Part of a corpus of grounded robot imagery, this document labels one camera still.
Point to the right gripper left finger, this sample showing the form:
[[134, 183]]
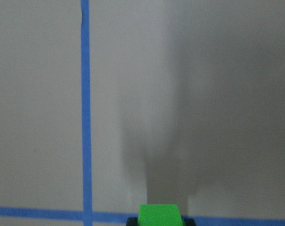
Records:
[[132, 221]]

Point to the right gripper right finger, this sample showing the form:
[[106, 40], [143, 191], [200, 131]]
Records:
[[188, 222]]

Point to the green block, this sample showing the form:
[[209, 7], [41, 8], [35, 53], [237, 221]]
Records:
[[159, 215]]

